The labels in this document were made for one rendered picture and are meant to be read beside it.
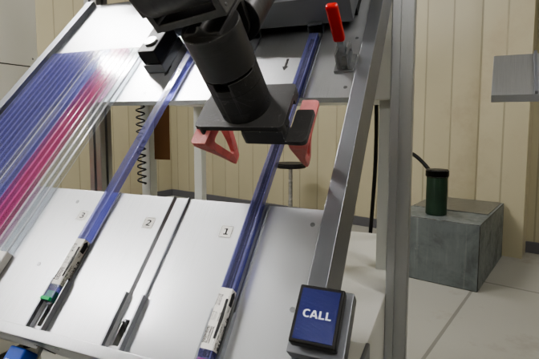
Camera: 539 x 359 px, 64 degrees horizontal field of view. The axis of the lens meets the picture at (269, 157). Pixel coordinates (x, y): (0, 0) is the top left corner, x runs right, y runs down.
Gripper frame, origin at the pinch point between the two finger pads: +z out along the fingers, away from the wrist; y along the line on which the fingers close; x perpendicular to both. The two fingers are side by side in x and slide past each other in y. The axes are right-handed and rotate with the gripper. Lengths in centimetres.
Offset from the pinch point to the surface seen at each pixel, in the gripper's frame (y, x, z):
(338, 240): -10.3, 10.0, 1.0
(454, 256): -26, -91, 203
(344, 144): -9.0, -2.4, 0.1
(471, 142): -37, -205, 237
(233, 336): -1.9, 21.3, 1.2
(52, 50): 58, -27, 0
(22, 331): 21.3, 25.8, -1.0
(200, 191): 56, -37, 68
